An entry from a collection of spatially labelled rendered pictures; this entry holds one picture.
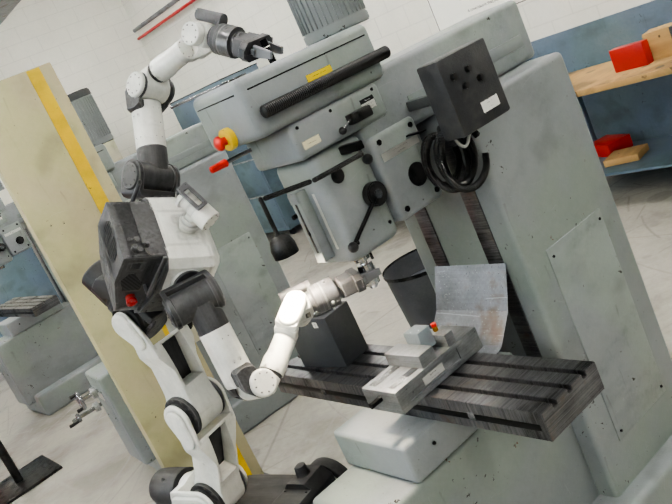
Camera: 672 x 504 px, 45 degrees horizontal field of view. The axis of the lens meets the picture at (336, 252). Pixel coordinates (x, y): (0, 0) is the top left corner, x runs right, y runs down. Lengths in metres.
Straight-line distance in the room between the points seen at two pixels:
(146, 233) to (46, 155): 1.58
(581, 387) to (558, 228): 0.66
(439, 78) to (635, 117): 4.76
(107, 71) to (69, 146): 8.14
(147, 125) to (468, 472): 1.38
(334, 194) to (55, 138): 1.88
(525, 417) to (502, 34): 1.26
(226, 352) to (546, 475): 1.10
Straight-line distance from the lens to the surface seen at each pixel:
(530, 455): 2.62
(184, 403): 2.60
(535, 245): 2.50
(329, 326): 2.63
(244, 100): 2.04
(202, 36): 2.35
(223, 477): 2.79
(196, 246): 2.27
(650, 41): 5.93
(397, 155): 2.30
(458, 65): 2.16
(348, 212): 2.20
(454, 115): 2.13
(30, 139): 3.76
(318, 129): 2.15
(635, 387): 2.88
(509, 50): 2.71
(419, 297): 4.26
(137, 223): 2.27
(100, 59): 11.93
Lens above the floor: 1.88
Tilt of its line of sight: 14 degrees down
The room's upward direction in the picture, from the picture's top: 25 degrees counter-clockwise
